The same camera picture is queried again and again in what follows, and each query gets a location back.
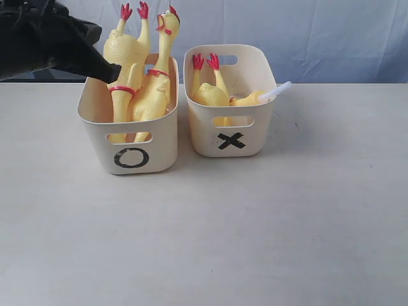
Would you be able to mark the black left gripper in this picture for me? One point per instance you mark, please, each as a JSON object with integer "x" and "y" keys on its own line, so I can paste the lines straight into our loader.
{"x": 65, "y": 42}

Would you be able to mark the headless yellow rubber chicken body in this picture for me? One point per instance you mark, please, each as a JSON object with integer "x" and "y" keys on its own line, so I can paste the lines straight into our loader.
{"x": 206, "y": 93}

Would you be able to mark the broken chicken head with squeaker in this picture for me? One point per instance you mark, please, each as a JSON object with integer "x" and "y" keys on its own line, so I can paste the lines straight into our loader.
{"x": 259, "y": 97}

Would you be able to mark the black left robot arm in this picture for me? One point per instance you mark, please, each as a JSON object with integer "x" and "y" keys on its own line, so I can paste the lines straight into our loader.
{"x": 17, "y": 51}

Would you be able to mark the cream bin marked O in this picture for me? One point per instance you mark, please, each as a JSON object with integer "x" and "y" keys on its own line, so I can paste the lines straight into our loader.
{"x": 157, "y": 154}

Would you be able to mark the cream bin marked X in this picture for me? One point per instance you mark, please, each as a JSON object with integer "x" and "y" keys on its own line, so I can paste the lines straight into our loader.
{"x": 230, "y": 131}

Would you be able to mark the blue-grey backdrop curtain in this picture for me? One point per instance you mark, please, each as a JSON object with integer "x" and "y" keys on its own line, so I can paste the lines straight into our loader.
{"x": 304, "y": 41}

